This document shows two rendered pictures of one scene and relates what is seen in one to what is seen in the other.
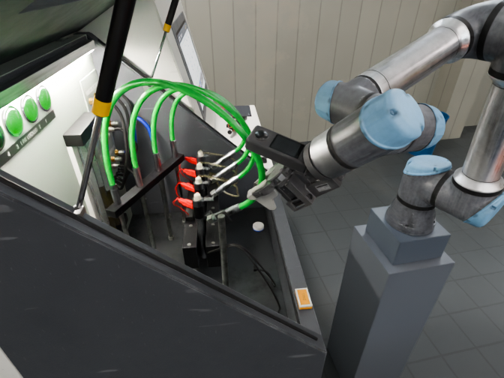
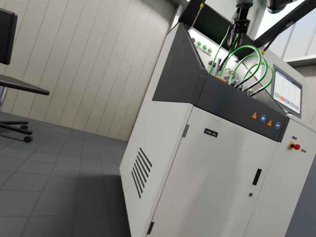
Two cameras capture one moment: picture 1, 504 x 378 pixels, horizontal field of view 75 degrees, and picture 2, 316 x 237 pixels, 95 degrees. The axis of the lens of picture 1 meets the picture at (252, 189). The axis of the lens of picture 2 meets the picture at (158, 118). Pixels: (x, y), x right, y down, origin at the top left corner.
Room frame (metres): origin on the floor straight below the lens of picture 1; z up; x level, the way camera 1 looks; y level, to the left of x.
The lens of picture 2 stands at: (0.10, -0.74, 0.69)
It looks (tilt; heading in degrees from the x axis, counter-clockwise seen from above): 1 degrees down; 75
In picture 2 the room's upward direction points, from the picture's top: 20 degrees clockwise
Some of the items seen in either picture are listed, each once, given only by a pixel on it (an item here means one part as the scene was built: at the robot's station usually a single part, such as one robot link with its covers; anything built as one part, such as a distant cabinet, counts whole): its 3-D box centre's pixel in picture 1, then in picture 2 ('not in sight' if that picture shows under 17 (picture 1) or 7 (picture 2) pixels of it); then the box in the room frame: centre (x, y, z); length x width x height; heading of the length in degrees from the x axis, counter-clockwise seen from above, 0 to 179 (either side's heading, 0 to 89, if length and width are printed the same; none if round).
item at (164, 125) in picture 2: not in sight; (187, 170); (0.68, 0.17, 0.39); 0.70 x 0.58 x 0.79; 6
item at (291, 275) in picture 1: (283, 256); (244, 111); (0.71, -0.10, 0.87); 0.62 x 0.04 x 0.16; 6
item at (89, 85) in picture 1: (107, 128); (226, 81); (0.90, 0.43, 1.20); 0.13 x 0.03 x 0.31; 6
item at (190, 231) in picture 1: (204, 226); not in sight; (0.81, 0.15, 0.91); 0.34 x 0.10 x 0.15; 6
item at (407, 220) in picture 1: (412, 208); not in sight; (0.85, -0.52, 0.95); 0.15 x 0.15 x 0.10
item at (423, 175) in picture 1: (425, 178); not in sight; (0.84, -0.53, 1.07); 0.13 x 0.12 x 0.14; 36
